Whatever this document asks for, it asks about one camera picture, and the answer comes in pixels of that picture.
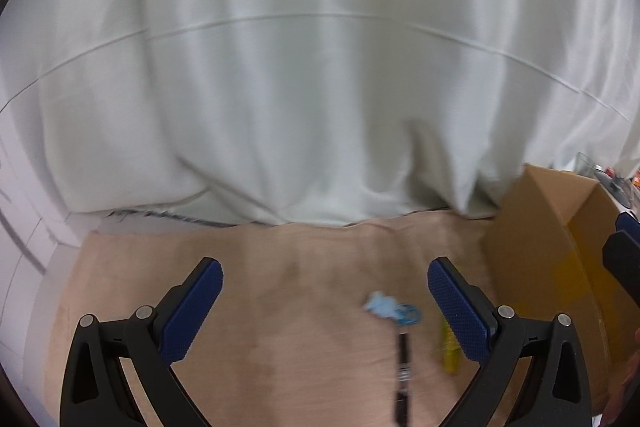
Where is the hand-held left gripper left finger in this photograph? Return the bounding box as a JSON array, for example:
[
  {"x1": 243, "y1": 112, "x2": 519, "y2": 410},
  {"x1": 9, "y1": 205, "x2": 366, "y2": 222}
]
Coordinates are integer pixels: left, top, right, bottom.
[{"x1": 59, "y1": 257, "x2": 224, "y2": 427}]

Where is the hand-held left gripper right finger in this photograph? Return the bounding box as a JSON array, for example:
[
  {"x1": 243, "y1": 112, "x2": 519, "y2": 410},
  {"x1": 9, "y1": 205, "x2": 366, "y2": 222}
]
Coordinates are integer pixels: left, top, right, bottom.
[{"x1": 426, "y1": 257, "x2": 593, "y2": 427}]

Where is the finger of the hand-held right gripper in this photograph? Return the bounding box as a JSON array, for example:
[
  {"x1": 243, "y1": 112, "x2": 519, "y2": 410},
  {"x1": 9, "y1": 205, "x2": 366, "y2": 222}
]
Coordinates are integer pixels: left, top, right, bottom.
[
  {"x1": 601, "y1": 229, "x2": 640, "y2": 303},
  {"x1": 615, "y1": 211, "x2": 640, "y2": 239}
]

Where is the cardboard box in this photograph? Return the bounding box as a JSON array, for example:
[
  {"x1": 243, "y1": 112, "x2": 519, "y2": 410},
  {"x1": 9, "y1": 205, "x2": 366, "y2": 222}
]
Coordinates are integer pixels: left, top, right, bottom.
[{"x1": 481, "y1": 164, "x2": 640, "y2": 408}]

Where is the person's right hand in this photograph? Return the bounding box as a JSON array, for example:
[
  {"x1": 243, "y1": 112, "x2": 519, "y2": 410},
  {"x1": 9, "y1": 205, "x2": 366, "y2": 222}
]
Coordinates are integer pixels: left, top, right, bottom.
[{"x1": 602, "y1": 327, "x2": 640, "y2": 427}]

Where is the yellow green snack packet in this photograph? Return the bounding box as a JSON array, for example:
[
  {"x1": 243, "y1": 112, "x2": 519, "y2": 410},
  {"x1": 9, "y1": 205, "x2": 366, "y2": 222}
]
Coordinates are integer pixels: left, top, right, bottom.
[{"x1": 437, "y1": 317, "x2": 463, "y2": 375}]

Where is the clear glass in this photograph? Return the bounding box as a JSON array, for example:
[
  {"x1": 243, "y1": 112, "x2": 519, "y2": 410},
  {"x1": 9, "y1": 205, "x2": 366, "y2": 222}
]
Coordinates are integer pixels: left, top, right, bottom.
[{"x1": 572, "y1": 152, "x2": 608, "y2": 178}]

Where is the black pen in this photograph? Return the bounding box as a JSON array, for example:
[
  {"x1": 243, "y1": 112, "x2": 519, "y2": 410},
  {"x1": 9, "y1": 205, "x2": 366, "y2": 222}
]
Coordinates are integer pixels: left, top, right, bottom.
[{"x1": 391, "y1": 324, "x2": 413, "y2": 425}]

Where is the white curtain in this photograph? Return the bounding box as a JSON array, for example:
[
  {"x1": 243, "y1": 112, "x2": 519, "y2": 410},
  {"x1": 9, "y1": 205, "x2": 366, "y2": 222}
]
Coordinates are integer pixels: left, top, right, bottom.
[{"x1": 0, "y1": 0, "x2": 640, "y2": 228}]

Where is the blue figure keychain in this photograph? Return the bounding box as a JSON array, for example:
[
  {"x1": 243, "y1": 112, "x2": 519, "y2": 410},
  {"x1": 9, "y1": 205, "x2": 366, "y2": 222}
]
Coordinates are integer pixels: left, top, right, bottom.
[{"x1": 362, "y1": 291, "x2": 423, "y2": 327}]

